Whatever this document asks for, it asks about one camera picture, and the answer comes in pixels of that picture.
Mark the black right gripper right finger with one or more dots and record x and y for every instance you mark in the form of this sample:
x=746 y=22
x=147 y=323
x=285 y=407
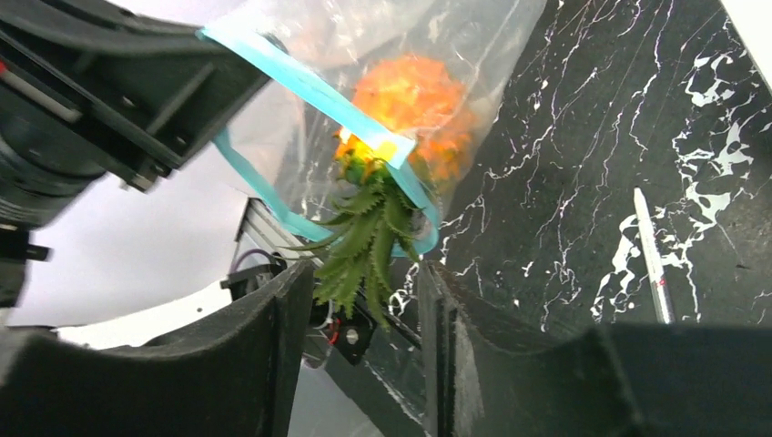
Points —
x=488 y=373

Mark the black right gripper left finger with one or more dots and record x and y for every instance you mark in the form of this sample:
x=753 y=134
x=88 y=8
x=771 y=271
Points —
x=231 y=373

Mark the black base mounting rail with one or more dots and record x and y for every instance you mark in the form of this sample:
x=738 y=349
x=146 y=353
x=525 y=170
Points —
x=380 y=371

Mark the clear blue zip top bag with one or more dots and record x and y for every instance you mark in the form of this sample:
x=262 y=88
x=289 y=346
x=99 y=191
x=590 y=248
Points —
x=314 y=52

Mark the black and silver pen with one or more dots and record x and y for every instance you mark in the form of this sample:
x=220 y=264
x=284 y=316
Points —
x=654 y=266

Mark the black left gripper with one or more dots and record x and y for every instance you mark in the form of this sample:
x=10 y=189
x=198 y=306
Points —
x=142 y=97

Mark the orange toy pineapple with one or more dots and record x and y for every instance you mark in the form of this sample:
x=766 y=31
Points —
x=410 y=94

